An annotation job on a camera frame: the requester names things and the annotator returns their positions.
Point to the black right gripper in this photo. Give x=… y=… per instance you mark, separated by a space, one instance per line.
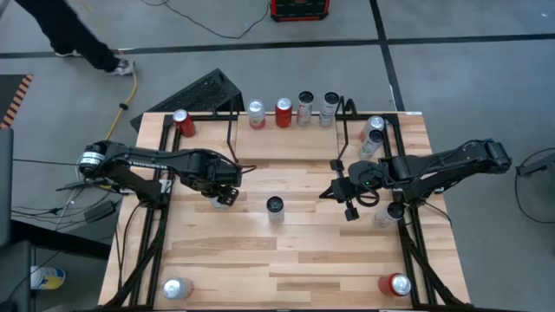
x=370 y=175

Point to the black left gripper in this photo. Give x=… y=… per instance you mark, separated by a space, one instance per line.
x=219 y=173

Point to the white Celsius Arctic Vibe can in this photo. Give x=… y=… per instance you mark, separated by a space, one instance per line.
x=275 y=216
x=369 y=149
x=328 y=115

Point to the pink silver Spindrift can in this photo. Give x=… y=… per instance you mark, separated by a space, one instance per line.
x=175 y=288
x=256 y=117
x=373 y=123

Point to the red Coca-Cola can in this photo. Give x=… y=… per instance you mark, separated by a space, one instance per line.
x=283 y=117
x=186 y=126
x=396 y=284

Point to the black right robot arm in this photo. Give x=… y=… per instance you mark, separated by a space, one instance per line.
x=455 y=162

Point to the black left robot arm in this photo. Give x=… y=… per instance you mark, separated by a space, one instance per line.
x=143 y=162

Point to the red and black toolbox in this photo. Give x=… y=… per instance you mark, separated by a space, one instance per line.
x=299 y=8

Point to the white yellow blue container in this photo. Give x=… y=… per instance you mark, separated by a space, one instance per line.
x=47 y=277

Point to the grey floor stand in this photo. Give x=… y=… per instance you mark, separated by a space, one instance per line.
x=537 y=165

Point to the grey cabinet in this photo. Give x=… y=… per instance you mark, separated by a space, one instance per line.
x=5 y=186

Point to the person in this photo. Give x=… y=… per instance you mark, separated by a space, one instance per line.
x=69 y=30

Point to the hazard striped floor mat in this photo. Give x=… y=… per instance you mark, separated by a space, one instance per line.
x=11 y=93

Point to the black metal shelf frame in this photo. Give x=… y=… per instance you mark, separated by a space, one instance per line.
x=229 y=136
x=345 y=134

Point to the black aluminium rig frame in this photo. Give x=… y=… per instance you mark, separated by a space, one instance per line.
x=152 y=255

